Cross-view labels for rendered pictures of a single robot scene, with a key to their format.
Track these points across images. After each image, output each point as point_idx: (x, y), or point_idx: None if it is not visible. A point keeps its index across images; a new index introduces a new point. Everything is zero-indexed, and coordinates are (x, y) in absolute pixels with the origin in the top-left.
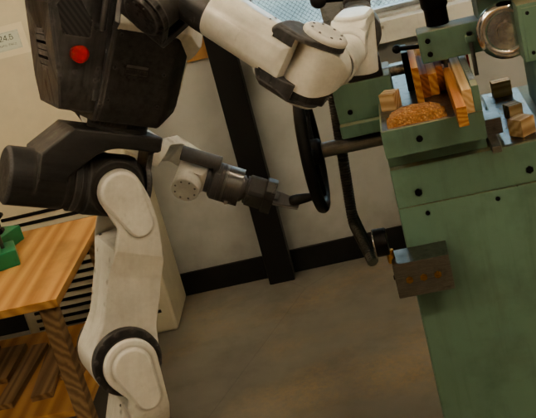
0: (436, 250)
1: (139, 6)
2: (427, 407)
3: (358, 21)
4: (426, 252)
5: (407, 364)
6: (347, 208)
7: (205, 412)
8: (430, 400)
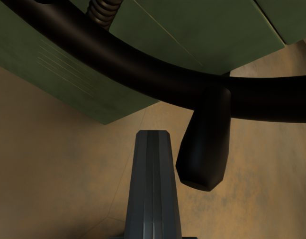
0: (249, 64)
1: None
2: (11, 88)
3: None
4: (247, 71)
5: None
6: (110, 16)
7: None
8: (1, 80)
